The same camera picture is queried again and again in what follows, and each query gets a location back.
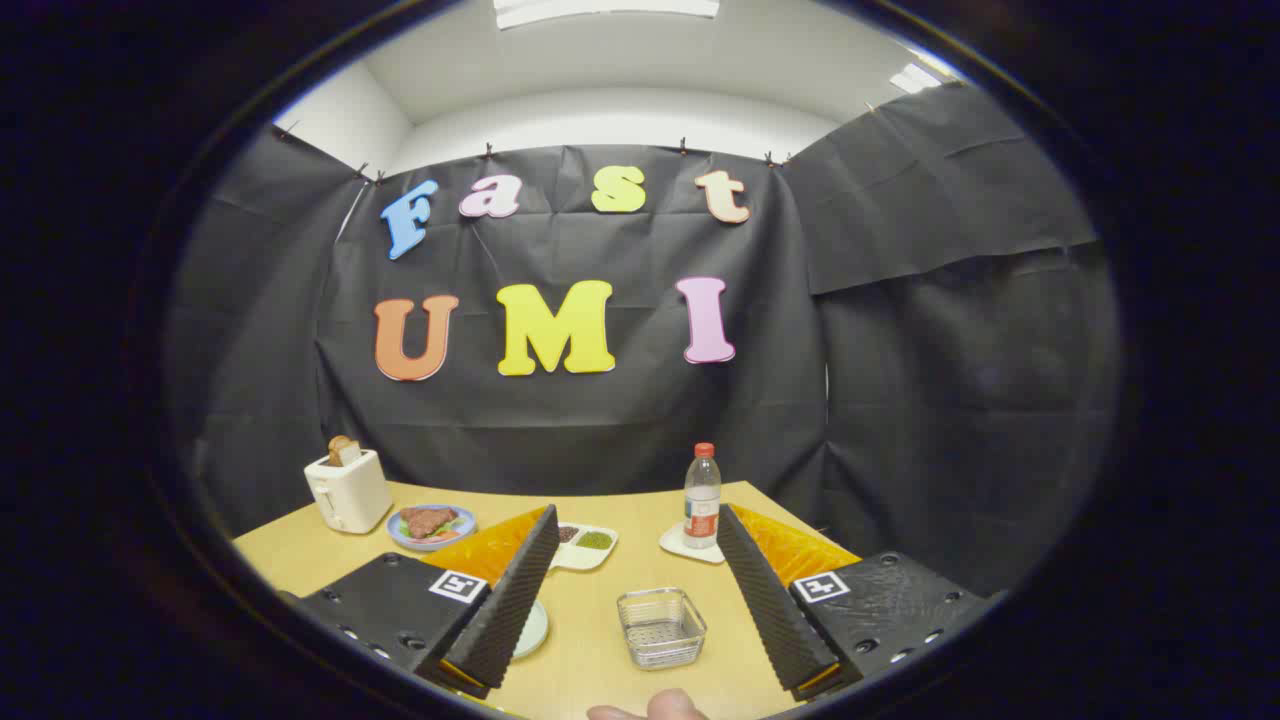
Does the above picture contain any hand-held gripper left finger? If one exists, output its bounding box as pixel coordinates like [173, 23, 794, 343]
[275, 505, 561, 701]

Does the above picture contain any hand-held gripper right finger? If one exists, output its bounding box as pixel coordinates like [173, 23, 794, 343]
[716, 503, 1001, 703]

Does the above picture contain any pale green plate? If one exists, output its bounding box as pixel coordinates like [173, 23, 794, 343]
[510, 600, 550, 660]

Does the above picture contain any white divided bean dish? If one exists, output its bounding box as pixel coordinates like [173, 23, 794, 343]
[548, 522, 619, 572]

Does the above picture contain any blue plate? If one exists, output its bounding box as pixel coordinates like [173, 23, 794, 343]
[387, 504, 478, 553]

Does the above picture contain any white square coaster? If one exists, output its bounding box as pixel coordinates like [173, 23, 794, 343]
[659, 523, 728, 565]

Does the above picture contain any brown meat piece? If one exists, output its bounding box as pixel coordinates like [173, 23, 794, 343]
[400, 506, 459, 539]

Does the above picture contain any clear red-capped water bottle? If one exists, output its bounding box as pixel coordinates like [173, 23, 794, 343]
[683, 442, 723, 550]

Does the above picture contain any white toaster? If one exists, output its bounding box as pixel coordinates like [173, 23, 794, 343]
[304, 449, 394, 534]

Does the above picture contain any black backdrop cloth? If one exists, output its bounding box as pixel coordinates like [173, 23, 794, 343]
[165, 82, 1121, 601]

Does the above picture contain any small ceiling light panel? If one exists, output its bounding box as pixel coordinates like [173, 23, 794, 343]
[888, 62, 949, 95]

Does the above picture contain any large ceiling light panel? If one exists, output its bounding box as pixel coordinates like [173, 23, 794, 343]
[493, 0, 721, 31]

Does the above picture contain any metal wire basket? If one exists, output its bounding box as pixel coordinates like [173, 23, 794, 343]
[616, 587, 708, 670]

